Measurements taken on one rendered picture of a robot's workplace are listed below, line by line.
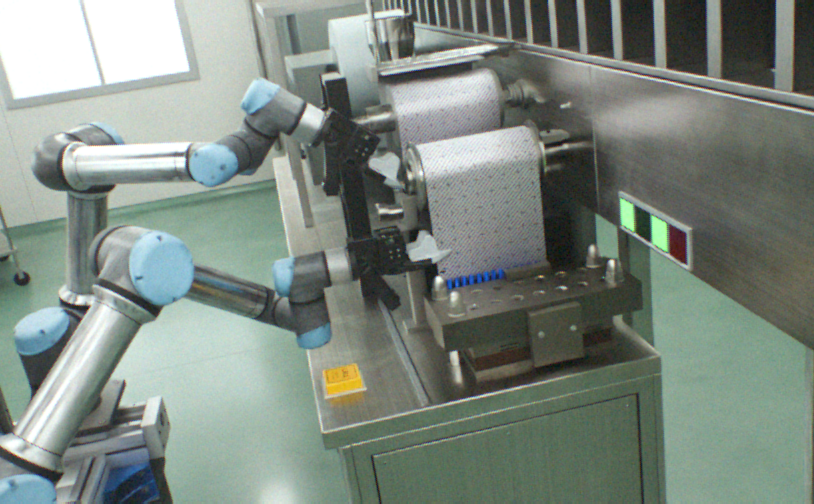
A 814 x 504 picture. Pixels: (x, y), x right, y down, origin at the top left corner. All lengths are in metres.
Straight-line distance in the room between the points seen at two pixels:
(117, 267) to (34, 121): 6.02
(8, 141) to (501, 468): 6.30
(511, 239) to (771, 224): 0.69
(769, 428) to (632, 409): 1.47
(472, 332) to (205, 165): 0.58
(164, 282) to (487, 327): 0.59
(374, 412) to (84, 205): 0.80
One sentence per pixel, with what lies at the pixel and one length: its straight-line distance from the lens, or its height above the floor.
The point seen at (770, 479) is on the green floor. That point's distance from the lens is 2.84.
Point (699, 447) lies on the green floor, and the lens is 2.96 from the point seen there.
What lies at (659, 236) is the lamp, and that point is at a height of 1.18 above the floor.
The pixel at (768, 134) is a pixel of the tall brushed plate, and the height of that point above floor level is 1.40.
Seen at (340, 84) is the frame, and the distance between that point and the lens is 1.89.
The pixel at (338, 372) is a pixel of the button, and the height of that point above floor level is 0.92.
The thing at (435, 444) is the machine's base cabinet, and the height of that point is 0.82.
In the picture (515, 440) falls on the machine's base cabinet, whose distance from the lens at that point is 1.58.
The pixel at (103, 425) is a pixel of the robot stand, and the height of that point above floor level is 0.82.
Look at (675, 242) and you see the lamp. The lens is 1.35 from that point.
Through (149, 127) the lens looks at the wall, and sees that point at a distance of 7.23.
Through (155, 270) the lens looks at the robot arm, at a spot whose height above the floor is 1.26.
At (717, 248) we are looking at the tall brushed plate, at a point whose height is 1.21.
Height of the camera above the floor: 1.66
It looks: 20 degrees down
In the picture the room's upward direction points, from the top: 9 degrees counter-clockwise
